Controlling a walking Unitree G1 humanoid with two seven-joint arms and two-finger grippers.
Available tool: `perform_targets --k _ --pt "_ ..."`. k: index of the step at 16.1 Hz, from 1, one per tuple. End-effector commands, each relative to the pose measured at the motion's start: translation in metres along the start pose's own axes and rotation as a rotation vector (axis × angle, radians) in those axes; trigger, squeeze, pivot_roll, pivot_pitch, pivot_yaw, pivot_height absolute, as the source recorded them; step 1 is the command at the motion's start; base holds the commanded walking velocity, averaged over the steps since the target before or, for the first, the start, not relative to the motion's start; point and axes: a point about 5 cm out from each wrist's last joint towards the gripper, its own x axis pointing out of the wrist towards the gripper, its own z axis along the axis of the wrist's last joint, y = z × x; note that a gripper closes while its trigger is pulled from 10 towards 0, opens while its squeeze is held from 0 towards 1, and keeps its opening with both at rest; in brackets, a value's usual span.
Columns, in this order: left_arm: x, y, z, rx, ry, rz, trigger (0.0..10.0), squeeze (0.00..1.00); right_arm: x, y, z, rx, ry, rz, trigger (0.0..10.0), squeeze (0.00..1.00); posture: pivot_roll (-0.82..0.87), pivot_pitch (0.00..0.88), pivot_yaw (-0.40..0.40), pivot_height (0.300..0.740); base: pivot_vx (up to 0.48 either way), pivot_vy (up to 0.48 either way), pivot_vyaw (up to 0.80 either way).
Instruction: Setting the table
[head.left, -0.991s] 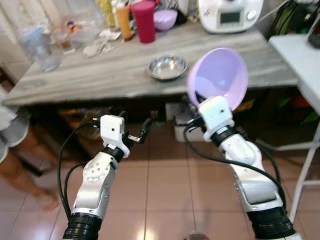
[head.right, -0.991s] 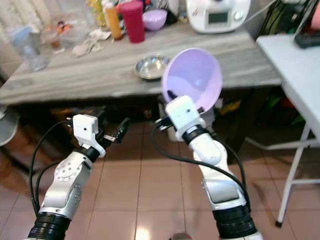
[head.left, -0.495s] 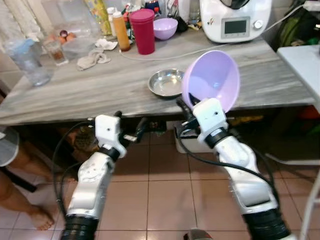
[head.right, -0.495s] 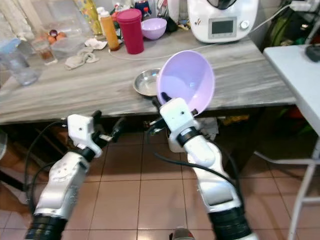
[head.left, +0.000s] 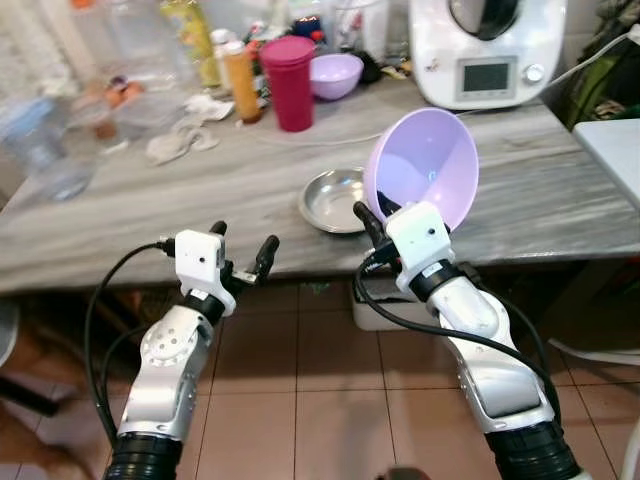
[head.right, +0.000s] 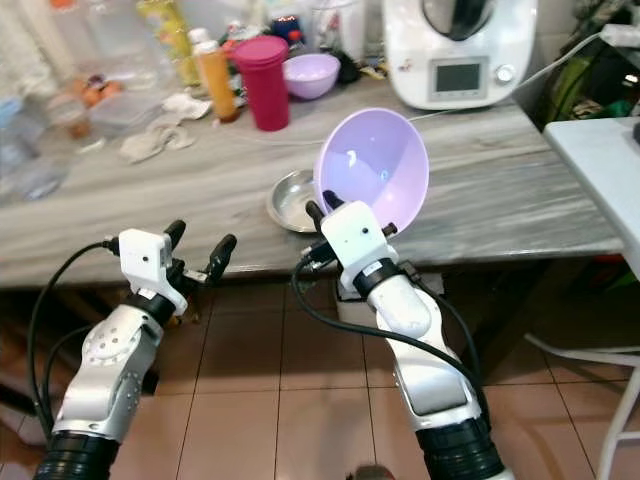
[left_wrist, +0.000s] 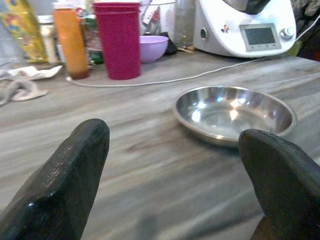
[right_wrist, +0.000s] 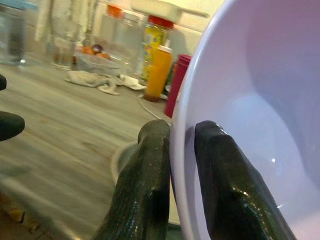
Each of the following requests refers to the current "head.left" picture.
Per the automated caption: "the large purple plastic bowl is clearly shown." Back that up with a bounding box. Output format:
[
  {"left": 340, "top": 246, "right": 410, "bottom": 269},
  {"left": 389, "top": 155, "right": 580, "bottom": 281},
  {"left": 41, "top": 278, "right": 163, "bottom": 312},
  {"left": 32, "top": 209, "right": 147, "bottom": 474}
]
[{"left": 362, "top": 107, "right": 480, "bottom": 232}]

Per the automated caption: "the stainless steel bowl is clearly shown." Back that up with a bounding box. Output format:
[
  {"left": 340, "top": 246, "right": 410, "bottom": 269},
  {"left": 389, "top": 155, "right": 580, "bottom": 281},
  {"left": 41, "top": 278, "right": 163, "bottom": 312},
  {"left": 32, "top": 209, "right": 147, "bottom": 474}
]
[{"left": 298, "top": 167, "right": 372, "bottom": 237}]

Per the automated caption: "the white box under counter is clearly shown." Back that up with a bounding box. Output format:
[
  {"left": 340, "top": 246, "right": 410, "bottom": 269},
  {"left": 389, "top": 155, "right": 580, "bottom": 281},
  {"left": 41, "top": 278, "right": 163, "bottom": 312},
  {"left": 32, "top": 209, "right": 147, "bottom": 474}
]
[{"left": 351, "top": 278, "right": 443, "bottom": 332}]

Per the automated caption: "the crumpled white cloth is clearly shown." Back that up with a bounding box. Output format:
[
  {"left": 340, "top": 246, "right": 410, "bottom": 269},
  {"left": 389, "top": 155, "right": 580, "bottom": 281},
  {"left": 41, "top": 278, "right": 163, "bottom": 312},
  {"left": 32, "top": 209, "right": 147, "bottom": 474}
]
[{"left": 146, "top": 94, "right": 237, "bottom": 167}]

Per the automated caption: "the clear plastic food container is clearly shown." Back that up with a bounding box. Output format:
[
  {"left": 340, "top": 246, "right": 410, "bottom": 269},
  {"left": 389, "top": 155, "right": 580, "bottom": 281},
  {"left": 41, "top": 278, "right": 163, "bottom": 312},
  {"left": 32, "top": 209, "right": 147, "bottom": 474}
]
[{"left": 109, "top": 91, "right": 192, "bottom": 142}]

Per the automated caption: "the small purple bowl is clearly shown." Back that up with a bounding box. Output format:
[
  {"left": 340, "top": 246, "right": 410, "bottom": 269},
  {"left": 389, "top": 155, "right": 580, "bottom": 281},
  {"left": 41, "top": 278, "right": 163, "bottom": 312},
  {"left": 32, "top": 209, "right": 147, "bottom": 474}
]
[{"left": 308, "top": 52, "right": 366, "bottom": 102}]

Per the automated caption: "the orange bottle with white cap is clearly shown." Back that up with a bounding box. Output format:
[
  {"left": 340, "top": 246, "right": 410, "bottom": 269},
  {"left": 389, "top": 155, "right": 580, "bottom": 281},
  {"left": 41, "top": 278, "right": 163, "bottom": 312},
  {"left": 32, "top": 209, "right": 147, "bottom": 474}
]
[{"left": 221, "top": 40, "right": 264, "bottom": 125}]

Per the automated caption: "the red plastic tumbler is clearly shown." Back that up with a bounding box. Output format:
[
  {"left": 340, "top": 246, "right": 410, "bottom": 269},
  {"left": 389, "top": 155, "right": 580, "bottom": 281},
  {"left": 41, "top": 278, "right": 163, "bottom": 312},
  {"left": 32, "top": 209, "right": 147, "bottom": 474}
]
[{"left": 259, "top": 35, "right": 318, "bottom": 134}]

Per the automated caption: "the white kitchen appliance with display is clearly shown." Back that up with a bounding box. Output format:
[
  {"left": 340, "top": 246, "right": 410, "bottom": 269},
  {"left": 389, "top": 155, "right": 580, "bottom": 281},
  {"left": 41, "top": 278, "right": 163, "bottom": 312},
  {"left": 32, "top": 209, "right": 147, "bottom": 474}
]
[{"left": 409, "top": 0, "right": 577, "bottom": 112}]

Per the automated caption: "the clear plastic jar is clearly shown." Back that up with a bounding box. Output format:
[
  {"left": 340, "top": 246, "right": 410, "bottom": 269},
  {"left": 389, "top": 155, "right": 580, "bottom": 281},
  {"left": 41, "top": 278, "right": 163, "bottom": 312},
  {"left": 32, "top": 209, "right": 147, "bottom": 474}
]
[{"left": 0, "top": 96, "right": 97, "bottom": 203}]

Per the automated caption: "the yellow bottle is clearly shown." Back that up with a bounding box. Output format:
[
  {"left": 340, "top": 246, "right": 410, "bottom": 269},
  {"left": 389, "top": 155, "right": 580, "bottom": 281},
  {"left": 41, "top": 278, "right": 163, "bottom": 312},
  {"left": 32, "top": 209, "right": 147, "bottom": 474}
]
[{"left": 163, "top": 0, "right": 223, "bottom": 90}]

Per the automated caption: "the large clear water bottle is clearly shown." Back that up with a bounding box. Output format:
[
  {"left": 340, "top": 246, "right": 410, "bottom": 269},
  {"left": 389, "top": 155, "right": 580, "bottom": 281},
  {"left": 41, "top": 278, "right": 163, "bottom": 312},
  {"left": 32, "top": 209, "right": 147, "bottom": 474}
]
[{"left": 70, "top": 0, "right": 193, "bottom": 93}]

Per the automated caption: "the white side table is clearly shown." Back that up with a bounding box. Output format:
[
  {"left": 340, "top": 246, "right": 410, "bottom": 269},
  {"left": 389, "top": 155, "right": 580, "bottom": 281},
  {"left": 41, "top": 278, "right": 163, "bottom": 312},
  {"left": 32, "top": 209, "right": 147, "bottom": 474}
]
[{"left": 574, "top": 117, "right": 640, "bottom": 207}]

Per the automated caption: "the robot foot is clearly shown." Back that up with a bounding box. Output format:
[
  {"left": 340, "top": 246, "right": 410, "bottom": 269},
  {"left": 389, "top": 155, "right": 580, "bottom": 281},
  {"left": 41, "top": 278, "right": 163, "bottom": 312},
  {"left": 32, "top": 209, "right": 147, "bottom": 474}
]
[{"left": 385, "top": 465, "right": 432, "bottom": 480}]

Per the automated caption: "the white chair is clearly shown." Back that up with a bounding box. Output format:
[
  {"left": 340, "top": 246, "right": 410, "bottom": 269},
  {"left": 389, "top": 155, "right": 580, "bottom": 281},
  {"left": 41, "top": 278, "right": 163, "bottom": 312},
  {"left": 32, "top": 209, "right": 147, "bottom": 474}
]
[{"left": 545, "top": 338, "right": 640, "bottom": 480}]

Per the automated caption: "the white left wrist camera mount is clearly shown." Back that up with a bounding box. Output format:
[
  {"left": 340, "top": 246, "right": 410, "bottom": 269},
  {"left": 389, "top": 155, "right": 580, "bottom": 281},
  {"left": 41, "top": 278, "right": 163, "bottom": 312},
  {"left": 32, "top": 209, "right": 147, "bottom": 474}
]
[{"left": 174, "top": 229, "right": 235, "bottom": 300}]

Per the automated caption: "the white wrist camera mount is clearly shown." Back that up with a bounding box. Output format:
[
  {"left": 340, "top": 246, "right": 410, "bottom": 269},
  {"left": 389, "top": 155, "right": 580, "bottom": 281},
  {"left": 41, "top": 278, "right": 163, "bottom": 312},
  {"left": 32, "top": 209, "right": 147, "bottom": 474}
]
[
  {"left": 384, "top": 201, "right": 453, "bottom": 283},
  {"left": 174, "top": 229, "right": 235, "bottom": 300}
]

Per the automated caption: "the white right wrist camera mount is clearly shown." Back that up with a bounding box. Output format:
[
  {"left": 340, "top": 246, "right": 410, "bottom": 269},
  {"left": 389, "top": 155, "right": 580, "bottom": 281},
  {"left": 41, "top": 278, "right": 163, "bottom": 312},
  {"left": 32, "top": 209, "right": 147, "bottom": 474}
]
[{"left": 384, "top": 201, "right": 453, "bottom": 283}]

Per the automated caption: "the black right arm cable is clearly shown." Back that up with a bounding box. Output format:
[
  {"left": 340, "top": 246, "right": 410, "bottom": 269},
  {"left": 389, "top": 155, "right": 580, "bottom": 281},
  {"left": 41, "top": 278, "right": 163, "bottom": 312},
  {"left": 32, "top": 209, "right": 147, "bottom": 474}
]
[{"left": 354, "top": 250, "right": 563, "bottom": 423}]

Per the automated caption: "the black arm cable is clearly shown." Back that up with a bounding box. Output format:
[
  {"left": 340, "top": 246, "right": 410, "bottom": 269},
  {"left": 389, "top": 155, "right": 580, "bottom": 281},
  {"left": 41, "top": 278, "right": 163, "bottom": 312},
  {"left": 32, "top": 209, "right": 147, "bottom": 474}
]
[
  {"left": 354, "top": 250, "right": 563, "bottom": 423},
  {"left": 84, "top": 238, "right": 179, "bottom": 443}
]

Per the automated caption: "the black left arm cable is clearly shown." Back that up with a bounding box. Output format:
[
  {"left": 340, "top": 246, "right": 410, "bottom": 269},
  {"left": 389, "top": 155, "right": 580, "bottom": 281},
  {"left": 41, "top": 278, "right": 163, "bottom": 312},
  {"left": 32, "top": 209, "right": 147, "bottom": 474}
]
[{"left": 84, "top": 238, "right": 179, "bottom": 443}]

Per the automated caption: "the white power cable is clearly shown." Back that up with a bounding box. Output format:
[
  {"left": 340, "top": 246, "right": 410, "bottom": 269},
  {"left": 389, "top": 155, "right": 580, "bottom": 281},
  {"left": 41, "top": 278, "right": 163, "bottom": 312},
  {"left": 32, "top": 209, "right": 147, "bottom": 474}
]
[{"left": 540, "top": 34, "right": 640, "bottom": 93}]

